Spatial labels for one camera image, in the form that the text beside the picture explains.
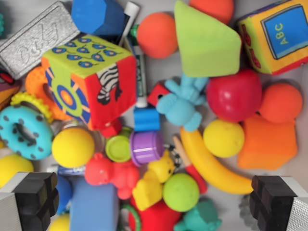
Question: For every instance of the fabric cube with blue mice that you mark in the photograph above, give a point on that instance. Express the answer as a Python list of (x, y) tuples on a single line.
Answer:
[(86, 79)]

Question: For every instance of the orange foam ball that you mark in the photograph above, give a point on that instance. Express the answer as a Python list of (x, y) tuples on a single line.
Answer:
[(157, 34), (211, 9), (280, 103)]

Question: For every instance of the red toy apple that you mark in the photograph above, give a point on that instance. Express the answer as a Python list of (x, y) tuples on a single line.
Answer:
[(233, 95)]

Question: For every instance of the green fabric wedge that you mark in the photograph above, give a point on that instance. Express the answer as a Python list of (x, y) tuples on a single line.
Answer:
[(204, 45)]

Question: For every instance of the orange fabric block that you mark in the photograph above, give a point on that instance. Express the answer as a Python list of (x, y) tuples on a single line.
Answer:
[(267, 142)]

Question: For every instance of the teal spiky ball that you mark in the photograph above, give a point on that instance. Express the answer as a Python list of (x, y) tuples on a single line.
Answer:
[(1, 26)]

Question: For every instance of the silver embossed foam block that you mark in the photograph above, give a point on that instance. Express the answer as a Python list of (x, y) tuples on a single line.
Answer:
[(36, 41)]

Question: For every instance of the yellow toy banana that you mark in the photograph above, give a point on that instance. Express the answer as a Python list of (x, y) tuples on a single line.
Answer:
[(211, 168)]

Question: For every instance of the multicolour fabric cube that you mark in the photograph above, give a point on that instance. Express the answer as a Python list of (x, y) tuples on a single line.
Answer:
[(7, 91)]

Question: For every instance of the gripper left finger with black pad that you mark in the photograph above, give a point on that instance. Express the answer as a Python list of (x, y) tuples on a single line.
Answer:
[(31, 204)]

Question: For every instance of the blue foam rectangular block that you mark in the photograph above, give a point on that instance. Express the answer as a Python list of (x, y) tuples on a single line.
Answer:
[(93, 207)]

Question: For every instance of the black white checkered toy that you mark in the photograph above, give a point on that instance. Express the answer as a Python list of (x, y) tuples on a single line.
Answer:
[(177, 156)]

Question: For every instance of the red fabric block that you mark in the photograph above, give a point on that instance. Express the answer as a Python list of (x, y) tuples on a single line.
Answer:
[(158, 219)]

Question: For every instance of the blue foam ball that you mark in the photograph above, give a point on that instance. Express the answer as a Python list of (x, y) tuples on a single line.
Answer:
[(64, 195)]

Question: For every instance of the toy pencil with red end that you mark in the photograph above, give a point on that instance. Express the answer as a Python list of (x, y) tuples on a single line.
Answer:
[(190, 163)]

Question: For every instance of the light blue rubber animal toy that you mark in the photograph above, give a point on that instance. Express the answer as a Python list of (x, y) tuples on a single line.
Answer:
[(180, 103)]

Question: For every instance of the yellow rubber bear toy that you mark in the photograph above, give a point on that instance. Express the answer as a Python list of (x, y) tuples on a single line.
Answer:
[(151, 185)]

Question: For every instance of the blue foam hexagon block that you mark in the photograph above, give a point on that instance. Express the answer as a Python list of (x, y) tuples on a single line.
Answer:
[(98, 15)]

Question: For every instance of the small red plastic piece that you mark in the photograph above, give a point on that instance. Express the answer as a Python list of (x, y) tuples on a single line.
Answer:
[(111, 127)]

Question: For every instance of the green plastic cup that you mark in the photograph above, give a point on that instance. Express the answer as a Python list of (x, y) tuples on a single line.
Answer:
[(118, 148)]

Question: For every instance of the red rubber hippo toy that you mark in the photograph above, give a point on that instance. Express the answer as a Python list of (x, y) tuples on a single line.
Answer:
[(108, 173)]

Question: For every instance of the fabric cube with ABC book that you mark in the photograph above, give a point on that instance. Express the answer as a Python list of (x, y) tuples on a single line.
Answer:
[(276, 36)]

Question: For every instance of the purple plastic cup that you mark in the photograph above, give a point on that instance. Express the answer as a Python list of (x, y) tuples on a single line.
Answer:
[(145, 148)]

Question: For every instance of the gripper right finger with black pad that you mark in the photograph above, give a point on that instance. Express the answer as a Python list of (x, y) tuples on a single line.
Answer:
[(276, 204)]

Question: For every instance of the small red cube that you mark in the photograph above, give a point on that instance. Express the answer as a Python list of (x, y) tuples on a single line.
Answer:
[(155, 95)]

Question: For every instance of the teal rubber animal toy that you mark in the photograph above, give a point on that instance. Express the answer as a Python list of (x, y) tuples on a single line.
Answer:
[(199, 216)]

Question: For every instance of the green foam ball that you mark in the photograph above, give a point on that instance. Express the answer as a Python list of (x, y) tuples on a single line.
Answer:
[(181, 192)]

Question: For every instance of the green dry erase marker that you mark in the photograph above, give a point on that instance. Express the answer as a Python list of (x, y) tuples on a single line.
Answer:
[(140, 79)]

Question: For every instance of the small blue plastic block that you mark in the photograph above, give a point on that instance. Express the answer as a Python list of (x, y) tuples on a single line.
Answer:
[(145, 119)]

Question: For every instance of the yellow foam ball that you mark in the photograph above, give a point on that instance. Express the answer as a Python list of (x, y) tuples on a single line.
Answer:
[(60, 223), (14, 169), (223, 138), (73, 147)]

